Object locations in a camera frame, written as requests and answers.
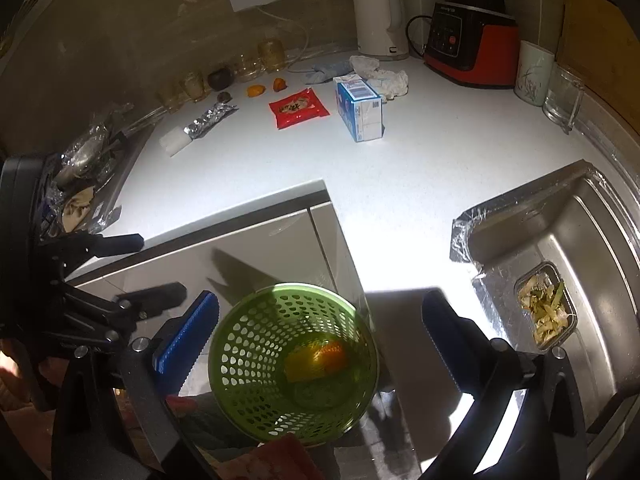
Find clear glass mug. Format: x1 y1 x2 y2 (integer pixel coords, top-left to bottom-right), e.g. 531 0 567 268
542 65 586 133

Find beige cloth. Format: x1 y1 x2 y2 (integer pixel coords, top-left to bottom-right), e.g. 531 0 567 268
62 187 96 233

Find clear glass food container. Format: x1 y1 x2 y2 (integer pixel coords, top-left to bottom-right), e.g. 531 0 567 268
514 262 578 352

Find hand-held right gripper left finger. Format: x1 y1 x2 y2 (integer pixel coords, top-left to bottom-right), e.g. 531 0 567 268
52 290 221 480

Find blue white milk carton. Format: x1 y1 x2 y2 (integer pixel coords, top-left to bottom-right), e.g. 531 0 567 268
334 74 387 143

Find small white block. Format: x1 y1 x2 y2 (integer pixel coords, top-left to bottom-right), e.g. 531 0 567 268
160 127 192 157

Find vegetable peelings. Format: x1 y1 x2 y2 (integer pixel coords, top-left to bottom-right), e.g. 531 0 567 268
520 272 571 346

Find white printed ceramic cup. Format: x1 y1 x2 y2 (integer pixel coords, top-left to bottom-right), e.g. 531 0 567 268
514 40 556 107

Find red black blender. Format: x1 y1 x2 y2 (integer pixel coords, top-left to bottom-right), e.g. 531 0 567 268
424 0 521 88

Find red snack packet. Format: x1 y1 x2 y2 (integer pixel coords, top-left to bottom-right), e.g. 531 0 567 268
268 87 332 132

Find silver foil packet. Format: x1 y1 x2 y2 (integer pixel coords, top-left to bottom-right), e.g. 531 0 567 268
182 101 238 138

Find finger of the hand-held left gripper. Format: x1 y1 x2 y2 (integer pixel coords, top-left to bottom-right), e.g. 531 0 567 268
52 232 146 281
50 282 188 359

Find black power cable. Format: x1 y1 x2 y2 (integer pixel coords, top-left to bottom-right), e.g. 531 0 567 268
405 14 436 58

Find wooden cutting board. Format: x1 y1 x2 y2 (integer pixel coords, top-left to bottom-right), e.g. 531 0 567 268
555 0 640 121

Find clear plastic wrap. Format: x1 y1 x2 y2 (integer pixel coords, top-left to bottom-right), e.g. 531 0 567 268
55 102 136 191

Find dark round jar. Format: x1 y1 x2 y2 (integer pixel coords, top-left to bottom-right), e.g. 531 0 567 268
207 66 235 91

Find clear plastic hose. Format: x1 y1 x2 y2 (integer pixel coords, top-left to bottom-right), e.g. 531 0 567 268
287 42 361 61

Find stainless steel sink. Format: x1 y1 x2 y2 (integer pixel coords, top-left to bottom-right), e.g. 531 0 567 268
452 160 640 461

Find yellow orange wrapper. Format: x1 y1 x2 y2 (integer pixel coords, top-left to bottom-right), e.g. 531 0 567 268
285 340 348 383

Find white electric kettle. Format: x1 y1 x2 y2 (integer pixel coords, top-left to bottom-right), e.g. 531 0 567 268
350 0 410 62

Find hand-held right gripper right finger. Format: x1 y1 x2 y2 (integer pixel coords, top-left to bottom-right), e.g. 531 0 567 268
420 289 588 480

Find blue grey cloth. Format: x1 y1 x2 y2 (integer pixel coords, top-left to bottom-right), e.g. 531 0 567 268
302 59 356 86

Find white cable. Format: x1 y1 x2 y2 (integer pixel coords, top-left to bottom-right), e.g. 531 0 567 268
255 5 313 73

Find green perforated plastic basket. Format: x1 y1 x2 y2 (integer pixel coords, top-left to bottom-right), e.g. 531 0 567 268
207 282 380 448

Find large amber glass jar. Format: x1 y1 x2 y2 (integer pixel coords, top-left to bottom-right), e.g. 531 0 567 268
257 39 287 73

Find white tissue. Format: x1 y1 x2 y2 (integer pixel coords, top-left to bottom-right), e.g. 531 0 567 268
367 69 410 101
348 55 382 78

